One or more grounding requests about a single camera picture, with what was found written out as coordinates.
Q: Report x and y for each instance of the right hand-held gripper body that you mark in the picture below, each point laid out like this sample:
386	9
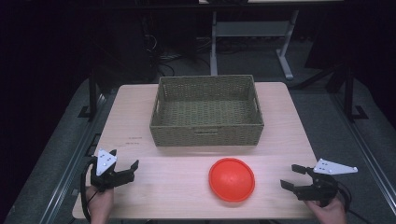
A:
320	186

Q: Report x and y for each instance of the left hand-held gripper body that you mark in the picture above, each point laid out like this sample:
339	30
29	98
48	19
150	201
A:
106	177

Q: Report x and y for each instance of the person's left hand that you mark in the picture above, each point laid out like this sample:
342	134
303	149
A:
100	203

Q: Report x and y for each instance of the person's right hand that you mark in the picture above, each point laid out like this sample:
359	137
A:
330	213

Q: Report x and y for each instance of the red plastic bowl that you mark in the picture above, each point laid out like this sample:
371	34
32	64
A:
232	179

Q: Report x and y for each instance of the black metal stand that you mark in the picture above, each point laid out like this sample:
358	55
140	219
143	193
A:
92	93
349	93

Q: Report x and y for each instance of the olive woven basket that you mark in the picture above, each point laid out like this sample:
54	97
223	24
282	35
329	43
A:
206	118

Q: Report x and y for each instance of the aluminium floor rail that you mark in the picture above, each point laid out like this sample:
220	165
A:
73	161
364	149

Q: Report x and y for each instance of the white metal desk frame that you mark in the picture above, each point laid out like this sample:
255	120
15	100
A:
249	29

